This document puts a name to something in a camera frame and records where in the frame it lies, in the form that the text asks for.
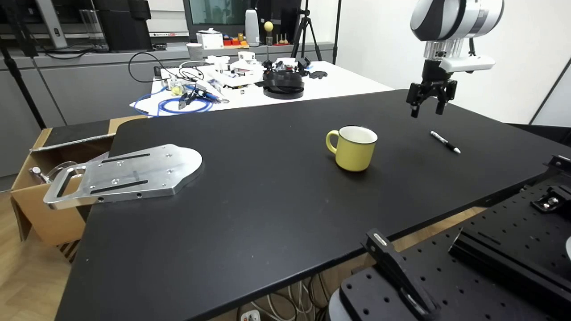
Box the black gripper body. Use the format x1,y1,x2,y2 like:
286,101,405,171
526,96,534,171
405,57,460,101

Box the black and white pen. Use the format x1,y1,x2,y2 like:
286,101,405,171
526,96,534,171
428,128,464,156

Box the yellow enamel mug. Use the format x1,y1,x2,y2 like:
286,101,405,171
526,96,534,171
323,124,380,174

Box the white table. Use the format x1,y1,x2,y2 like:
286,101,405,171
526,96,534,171
130,57,396,117

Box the black controller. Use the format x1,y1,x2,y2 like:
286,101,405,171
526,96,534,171
302,55,330,82

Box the black stand pole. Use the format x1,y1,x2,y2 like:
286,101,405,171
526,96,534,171
330,0,344,66

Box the black headset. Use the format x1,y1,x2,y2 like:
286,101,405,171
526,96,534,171
261,60,307,99

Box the black table clamp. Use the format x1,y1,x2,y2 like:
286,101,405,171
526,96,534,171
364,228,439,321

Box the black perforated breadboard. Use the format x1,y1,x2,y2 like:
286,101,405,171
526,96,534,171
327,151,571,321

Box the white cylinder speaker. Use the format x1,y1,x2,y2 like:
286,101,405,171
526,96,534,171
243,7,262,48

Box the white parts clutter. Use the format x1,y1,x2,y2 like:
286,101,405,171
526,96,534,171
159,49,268,98

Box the small white box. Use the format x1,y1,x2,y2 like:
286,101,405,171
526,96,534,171
195,26,225,51

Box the aluminium mounting plate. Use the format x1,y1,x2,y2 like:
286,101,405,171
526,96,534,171
41,142,205,210

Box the black computer tower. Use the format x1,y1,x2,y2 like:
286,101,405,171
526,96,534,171
93,0,154,53

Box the grey counter cabinet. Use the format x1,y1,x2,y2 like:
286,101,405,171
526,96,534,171
0,41,336,180

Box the cardboard box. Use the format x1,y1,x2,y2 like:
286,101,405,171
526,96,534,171
9,114,150,249

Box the black tripod with thin legs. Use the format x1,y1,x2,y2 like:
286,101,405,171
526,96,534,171
0,23,48,130

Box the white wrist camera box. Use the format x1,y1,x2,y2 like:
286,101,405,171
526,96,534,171
437,53,498,74

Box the black camera tripod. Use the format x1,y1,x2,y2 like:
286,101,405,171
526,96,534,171
289,0,323,62

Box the black bracket on breadboard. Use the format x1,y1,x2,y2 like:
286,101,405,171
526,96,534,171
530,183,571,215

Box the black metal rail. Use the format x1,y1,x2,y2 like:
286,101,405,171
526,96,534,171
448,228,571,317

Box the large wall monitor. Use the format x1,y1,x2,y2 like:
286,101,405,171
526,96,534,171
182,0,259,41

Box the cables under table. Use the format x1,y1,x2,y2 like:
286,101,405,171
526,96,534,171
236,272,336,321

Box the blue cable coil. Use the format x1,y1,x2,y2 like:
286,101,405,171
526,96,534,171
155,92,218,115

